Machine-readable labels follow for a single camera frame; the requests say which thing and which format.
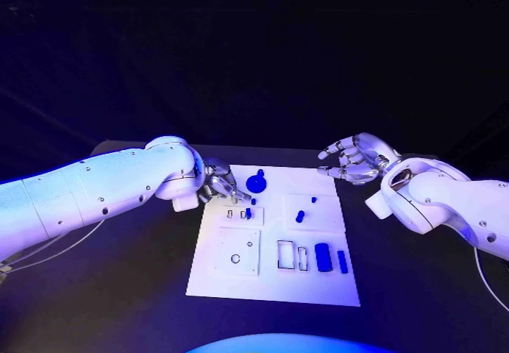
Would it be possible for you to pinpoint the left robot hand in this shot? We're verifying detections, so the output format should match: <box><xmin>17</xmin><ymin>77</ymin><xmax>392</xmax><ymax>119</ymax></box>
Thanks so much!
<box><xmin>197</xmin><ymin>157</ymin><xmax>252</xmax><ymax>205</ymax></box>

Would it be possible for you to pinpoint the white task board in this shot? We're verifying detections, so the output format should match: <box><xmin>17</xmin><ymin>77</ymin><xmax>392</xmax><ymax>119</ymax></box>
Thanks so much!
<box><xmin>184</xmin><ymin>164</ymin><xmax>361</xmax><ymax>307</ymax></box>

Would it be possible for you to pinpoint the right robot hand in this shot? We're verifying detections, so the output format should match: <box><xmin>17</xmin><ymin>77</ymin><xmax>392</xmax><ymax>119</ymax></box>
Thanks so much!
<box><xmin>315</xmin><ymin>132</ymin><xmax>399</xmax><ymax>186</ymax></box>

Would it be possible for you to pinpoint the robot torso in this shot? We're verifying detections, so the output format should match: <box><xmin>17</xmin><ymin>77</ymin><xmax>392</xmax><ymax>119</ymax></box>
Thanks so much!
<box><xmin>184</xmin><ymin>332</ymin><xmax>399</xmax><ymax>353</ymax></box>

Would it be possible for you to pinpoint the blue gear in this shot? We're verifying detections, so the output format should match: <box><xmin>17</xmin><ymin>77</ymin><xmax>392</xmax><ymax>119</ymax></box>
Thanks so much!
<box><xmin>245</xmin><ymin>174</ymin><xmax>268</xmax><ymax>194</ymax></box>

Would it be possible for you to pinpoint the thick blue cylinder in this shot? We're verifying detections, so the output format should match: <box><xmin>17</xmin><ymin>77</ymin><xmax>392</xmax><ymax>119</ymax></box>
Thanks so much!
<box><xmin>314</xmin><ymin>242</ymin><xmax>334</xmax><ymax>273</ymax></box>

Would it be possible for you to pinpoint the white cable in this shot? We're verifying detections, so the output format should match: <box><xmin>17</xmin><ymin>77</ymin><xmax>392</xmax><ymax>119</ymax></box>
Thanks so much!
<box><xmin>0</xmin><ymin>231</ymin><xmax>69</xmax><ymax>265</ymax></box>
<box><xmin>0</xmin><ymin>217</ymin><xmax>108</xmax><ymax>275</ymax></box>
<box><xmin>471</xmin><ymin>246</ymin><xmax>509</xmax><ymax>313</ymax></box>

